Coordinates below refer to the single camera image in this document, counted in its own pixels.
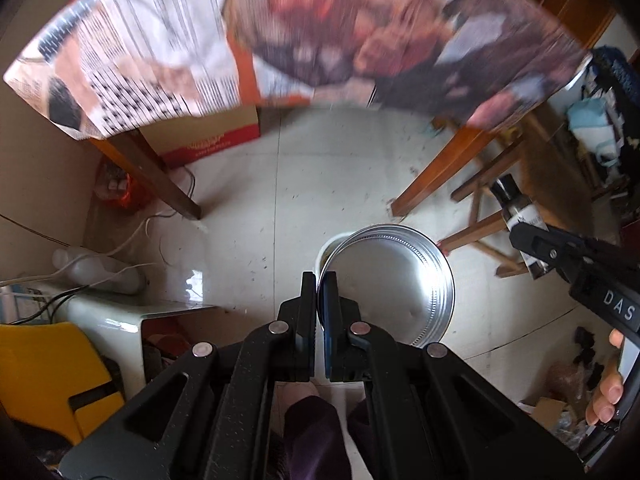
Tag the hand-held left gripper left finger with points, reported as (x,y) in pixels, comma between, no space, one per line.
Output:
(310,310)

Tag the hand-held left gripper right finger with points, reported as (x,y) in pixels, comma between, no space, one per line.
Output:
(327,305)

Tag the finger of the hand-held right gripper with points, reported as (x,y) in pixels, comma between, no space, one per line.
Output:
(545,247)

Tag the dark bottle with pale label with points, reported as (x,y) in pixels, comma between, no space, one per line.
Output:
(520,210)

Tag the white plastic tub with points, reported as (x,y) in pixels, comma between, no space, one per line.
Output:
(325,255)

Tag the silver metal plate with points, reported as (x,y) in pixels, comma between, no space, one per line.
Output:
(390,280)

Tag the person's right hand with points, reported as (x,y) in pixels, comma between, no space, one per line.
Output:
(607,390)

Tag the wooden chair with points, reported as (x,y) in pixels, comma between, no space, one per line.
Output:
(545,170)

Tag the small cardboard box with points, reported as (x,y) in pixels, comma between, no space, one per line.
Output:
(550,412)

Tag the person's left leg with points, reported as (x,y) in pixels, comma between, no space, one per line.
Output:
(310,440)

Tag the blue patterned cloth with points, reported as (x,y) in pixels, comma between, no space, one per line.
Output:
(620,75)

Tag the white plastic stool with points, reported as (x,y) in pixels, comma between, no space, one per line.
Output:
(115,320)

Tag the wooden table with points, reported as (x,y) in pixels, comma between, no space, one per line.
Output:
(160,180)

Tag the red cardboard box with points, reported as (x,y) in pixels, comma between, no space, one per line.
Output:
(210,135)

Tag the white plastic jug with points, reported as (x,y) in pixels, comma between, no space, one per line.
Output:
(100,272)

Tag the yellow plastic chair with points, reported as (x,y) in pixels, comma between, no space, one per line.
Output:
(45,370)

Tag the printed tablecloth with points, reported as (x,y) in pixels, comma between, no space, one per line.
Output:
(175,35)

